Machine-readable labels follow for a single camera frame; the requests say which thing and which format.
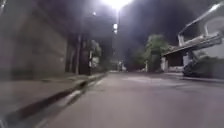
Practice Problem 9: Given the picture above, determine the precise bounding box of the grey asphalt road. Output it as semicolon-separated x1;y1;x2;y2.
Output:
43;71;224;128

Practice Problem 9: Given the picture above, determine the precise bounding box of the green tree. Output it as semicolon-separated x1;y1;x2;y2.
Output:
141;33;172;73

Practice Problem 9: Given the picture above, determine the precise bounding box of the grey pavement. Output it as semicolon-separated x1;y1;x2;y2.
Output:
0;72;108;118

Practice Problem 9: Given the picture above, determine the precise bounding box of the building with slanted roof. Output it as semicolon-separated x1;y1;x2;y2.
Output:
160;2;224;80

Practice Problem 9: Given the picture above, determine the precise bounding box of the dark kerb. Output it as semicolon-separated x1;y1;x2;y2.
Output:
0;73;109;128

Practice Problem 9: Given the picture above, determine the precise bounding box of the street lamp on pole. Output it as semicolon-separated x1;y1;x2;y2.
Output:
100;0;134;72

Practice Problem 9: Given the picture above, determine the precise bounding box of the dark pole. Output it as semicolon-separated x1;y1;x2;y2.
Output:
75;32;83;76

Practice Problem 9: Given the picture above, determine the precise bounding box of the long grey wall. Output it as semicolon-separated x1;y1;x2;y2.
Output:
0;0;73;82

